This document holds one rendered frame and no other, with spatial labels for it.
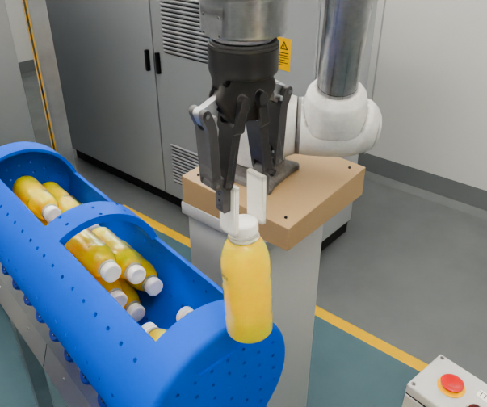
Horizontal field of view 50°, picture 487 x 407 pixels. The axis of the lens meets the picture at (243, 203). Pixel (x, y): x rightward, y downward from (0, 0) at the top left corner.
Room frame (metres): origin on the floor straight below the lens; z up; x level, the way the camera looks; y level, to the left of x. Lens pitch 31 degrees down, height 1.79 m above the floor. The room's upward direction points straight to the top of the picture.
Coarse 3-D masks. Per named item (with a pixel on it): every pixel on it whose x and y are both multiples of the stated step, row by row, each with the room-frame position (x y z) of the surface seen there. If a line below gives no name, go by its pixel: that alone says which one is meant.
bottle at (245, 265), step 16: (256, 240) 0.54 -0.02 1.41; (224, 256) 0.54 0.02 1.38; (240, 256) 0.53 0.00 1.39; (256, 256) 0.53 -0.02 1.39; (224, 272) 0.54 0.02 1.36; (240, 272) 0.52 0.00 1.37; (256, 272) 0.52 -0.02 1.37; (224, 288) 0.54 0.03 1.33; (240, 288) 0.52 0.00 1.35; (256, 288) 0.52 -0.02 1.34; (240, 304) 0.52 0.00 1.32; (256, 304) 0.52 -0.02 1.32; (240, 320) 0.52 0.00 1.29; (256, 320) 0.52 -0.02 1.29; (272, 320) 0.55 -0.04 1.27; (240, 336) 0.52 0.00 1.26; (256, 336) 0.52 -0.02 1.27
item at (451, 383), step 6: (444, 378) 0.58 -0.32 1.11; (450, 378) 0.58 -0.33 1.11; (456, 378) 0.58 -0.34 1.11; (444, 384) 0.57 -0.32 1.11; (450, 384) 0.57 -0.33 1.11; (456, 384) 0.57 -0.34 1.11; (462, 384) 0.57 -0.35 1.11; (450, 390) 0.56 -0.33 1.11; (456, 390) 0.56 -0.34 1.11; (462, 390) 0.56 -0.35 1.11
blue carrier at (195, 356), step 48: (0, 192) 1.02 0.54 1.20; (96, 192) 1.16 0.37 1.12; (0, 240) 0.92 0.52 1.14; (48, 240) 0.83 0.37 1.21; (144, 240) 1.00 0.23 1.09; (48, 288) 0.74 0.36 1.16; (96, 288) 0.68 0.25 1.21; (192, 288) 0.85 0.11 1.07; (96, 336) 0.61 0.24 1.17; (144, 336) 0.57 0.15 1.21; (192, 336) 0.55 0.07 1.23; (96, 384) 0.58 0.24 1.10; (144, 384) 0.51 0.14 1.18; (192, 384) 0.52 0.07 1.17; (240, 384) 0.58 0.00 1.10
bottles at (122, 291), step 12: (144, 264) 0.92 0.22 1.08; (156, 276) 0.90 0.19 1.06; (108, 288) 0.84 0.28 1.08; (120, 288) 0.86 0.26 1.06; (132, 288) 0.91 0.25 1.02; (144, 288) 0.88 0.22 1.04; (156, 288) 0.88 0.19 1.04; (120, 300) 0.83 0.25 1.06; (132, 300) 0.87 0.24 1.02; (132, 312) 0.84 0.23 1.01; (144, 312) 0.86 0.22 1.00; (180, 312) 0.79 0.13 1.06; (144, 324) 0.74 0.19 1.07; (156, 336) 0.70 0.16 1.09
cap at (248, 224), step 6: (240, 216) 0.57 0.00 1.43; (246, 216) 0.57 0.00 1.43; (252, 216) 0.57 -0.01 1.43; (240, 222) 0.55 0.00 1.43; (246, 222) 0.55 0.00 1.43; (252, 222) 0.55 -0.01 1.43; (240, 228) 0.54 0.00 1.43; (246, 228) 0.54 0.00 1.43; (252, 228) 0.54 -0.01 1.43; (240, 234) 0.54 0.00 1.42; (246, 234) 0.54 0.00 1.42; (252, 234) 0.54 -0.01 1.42; (240, 240) 0.54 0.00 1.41; (246, 240) 0.54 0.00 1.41
